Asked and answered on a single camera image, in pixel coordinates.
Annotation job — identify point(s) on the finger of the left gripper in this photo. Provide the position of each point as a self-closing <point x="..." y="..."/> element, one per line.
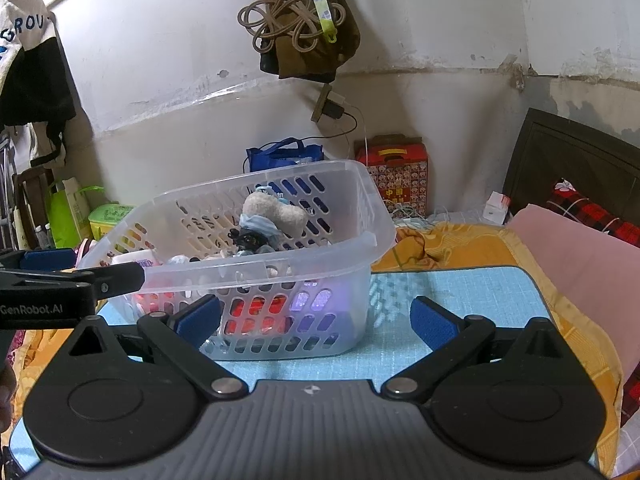
<point x="39" y="260"/>
<point x="100" y="279"/>

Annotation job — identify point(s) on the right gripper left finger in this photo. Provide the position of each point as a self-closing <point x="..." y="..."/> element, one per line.
<point x="177" y="339"/>

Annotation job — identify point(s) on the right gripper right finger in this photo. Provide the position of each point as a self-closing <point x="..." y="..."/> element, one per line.
<point x="454" y="343"/>

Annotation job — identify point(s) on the clear packet red snacks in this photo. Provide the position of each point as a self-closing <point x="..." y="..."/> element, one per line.
<point x="242" y="314"/>

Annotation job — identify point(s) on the purple small box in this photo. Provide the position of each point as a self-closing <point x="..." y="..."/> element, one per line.
<point x="322" y="321"/>

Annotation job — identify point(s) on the clear plastic laundry basket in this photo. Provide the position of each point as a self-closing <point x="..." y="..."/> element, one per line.
<point x="348" y="229"/>

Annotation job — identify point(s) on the white plush bunny blue outfit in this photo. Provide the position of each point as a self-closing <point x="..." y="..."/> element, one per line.
<point x="265" y="220"/>

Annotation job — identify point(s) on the red white box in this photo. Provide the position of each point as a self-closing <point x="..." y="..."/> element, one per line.
<point x="144" y="257"/>

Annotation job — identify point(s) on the person's left hand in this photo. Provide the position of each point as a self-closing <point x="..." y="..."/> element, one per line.
<point x="7" y="391"/>

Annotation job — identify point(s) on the light blue mat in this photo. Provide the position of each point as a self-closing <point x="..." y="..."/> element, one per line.
<point x="107" y="408"/>

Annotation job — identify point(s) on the bright green paper bag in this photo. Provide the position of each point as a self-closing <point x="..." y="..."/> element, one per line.
<point x="68" y="212"/>

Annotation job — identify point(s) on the green yellow storage box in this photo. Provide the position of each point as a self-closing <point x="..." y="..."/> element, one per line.
<point x="105" y="217"/>

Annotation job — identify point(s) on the orange patterned quilt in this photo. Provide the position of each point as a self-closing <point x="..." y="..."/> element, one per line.
<point x="449" y="246"/>

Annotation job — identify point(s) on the small white box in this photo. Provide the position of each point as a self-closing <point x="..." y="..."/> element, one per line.
<point x="496" y="209"/>

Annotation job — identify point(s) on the pink blanket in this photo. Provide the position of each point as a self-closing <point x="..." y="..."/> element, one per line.
<point x="598" y="273"/>

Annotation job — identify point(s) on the white hanging cloth blue letters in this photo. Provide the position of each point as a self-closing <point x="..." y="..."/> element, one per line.
<point x="34" y="86"/>

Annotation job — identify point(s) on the red plaid pillow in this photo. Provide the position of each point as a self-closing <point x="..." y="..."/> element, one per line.
<point x="566" y="201"/>

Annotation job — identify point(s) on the red patterned gift box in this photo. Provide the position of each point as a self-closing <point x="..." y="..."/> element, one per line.
<point x="399" y="167"/>

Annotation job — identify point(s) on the blue tote bag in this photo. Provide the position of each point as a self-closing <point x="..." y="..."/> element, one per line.
<point x="288" y="152"/>

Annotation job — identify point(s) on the dark wooden headboard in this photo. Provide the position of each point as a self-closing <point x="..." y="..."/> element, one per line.
<point x="551" y="148"/>

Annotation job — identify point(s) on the black wall charger with cable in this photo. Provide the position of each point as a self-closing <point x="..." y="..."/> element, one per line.
<point x="338" y="120"/>

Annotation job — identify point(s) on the brown hanging bag with rope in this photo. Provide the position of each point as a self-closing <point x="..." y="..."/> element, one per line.
<point x="302" y="39"/>

